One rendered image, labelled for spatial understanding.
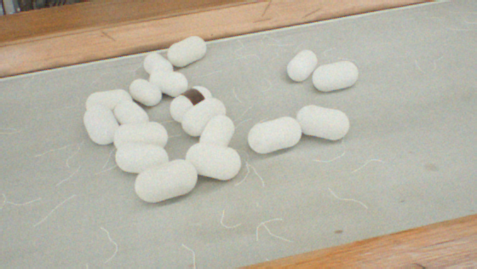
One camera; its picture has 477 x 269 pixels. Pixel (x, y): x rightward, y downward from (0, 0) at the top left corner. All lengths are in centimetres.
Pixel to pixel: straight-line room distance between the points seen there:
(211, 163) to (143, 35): 23
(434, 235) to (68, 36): 39
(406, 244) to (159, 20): 35
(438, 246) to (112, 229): 17
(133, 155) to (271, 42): 21
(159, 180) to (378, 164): 13
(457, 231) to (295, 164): 11
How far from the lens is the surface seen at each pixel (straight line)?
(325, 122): 33
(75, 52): 51
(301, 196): 30
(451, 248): 24
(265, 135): 32
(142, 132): 34
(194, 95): 37
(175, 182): 30
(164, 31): 50
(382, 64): 43
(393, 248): 24
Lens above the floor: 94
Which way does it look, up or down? 34 degrees down
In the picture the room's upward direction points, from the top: 7 degrees counter-clockwise
